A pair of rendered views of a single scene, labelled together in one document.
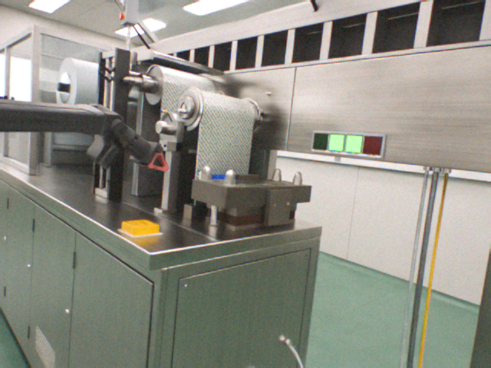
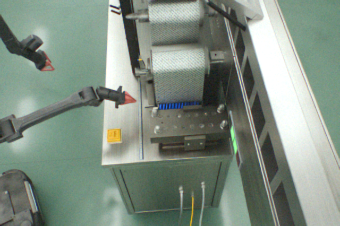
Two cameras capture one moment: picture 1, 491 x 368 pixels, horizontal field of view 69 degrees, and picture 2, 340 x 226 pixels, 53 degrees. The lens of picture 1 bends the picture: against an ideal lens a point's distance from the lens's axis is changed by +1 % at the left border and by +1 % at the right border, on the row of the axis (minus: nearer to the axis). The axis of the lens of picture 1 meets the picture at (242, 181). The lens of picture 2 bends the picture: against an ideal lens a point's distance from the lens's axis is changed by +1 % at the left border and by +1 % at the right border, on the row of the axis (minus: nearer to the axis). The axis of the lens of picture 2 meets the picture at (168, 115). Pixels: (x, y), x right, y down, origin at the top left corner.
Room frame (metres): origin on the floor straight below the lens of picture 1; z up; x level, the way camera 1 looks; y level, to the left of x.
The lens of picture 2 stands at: (0.43, -0.58, 2.42)
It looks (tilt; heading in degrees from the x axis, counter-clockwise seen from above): 56 degrees down; 43
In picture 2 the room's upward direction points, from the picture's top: 3 degrees counter-clockwise
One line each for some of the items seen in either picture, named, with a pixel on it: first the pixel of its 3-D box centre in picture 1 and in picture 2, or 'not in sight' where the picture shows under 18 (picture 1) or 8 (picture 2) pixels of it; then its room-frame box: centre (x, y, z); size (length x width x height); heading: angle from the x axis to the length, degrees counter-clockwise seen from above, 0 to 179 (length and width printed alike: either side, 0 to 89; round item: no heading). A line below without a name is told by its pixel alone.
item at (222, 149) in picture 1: (225, 154); (179, 92); (1.21, 0.07, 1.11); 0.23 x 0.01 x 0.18; 134
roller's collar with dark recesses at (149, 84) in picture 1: (146, 83); (144, 15); (1.33, 0.39, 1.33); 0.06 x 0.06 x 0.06; 44
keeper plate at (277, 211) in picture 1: (278, 207); (194, 143); (1.10, -0.12, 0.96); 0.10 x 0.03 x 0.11; 134
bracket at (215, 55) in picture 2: not in sight; (217, 55); (1.38, -0.02, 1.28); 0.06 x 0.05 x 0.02; 134
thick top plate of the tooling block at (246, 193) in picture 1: (255, 191); (189, 123); (1.15, -0.04, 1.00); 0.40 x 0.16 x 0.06; 134
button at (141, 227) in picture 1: (140, 227); (113, 135); (0.89, 0.25, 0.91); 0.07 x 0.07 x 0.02; 44
